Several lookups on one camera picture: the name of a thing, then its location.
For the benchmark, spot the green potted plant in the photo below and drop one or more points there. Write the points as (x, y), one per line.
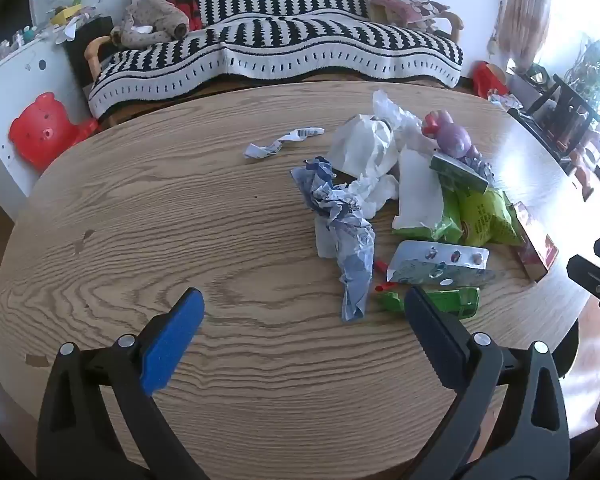
(592, 70)

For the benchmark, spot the silver pill blister pack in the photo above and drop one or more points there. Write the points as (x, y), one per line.
(435, 260)

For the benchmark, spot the red black cloth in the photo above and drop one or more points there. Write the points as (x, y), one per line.
(190, 10)

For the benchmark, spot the wooden frame sofa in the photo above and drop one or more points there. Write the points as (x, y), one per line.
(92, 52)

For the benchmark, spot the brown plush toy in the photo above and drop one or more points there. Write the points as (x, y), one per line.
(150, 22)

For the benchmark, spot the white plastic bag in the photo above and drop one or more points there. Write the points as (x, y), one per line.
(362, 147)

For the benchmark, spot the red plastic piece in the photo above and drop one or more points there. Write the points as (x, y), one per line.
(384, 287)

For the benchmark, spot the white crumpled tissue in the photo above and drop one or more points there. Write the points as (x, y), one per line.
(375, 192)

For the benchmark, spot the oval wooden table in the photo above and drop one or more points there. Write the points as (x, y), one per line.
(180, 220)

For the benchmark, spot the beige curtain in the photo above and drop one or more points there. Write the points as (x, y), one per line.
(522, 10)

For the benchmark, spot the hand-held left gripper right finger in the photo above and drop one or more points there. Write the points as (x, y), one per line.
(437, 335)

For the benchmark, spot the crumpled silver foil wrapper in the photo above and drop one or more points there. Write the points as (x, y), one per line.
(480, 167)

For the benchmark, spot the printed paper strip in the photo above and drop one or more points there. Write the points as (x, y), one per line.
(280, 142)

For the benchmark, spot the red plastic container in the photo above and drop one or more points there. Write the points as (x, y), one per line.
(487, 80)

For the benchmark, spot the purple toy figure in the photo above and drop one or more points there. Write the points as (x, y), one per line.
(452, 137)

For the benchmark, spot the pink toy tricycle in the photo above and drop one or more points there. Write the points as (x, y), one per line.
(587, 165)

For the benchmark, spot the red bear-shaped stool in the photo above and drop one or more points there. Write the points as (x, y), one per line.
(40, 130)

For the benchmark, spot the white paper sheet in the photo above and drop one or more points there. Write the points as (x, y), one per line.
(417, 190)

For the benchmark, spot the dark green box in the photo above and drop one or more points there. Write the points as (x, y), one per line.
(457, 175)

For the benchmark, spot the clear plastic wrap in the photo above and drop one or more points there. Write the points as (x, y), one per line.
(395, 112)

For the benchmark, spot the green plastic package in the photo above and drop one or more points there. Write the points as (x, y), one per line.
(455, 300)

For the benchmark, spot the green snack bag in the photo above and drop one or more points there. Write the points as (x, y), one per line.
(445, 225)
(487, 217)

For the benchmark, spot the blue white crumpled wrapper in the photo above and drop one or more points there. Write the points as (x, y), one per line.
(350, 240)

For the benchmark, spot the red carton box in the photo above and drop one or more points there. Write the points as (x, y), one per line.
(535, 245)

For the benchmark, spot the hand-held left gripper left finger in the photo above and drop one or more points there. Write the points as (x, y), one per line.
(176, 342)

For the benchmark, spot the black white striped blanket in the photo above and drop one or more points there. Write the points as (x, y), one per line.
(280, 45)

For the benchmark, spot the black wooden chair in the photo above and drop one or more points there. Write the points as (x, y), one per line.
(567, 105)

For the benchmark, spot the white cabinet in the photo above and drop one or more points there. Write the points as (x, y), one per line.
(10, 75)

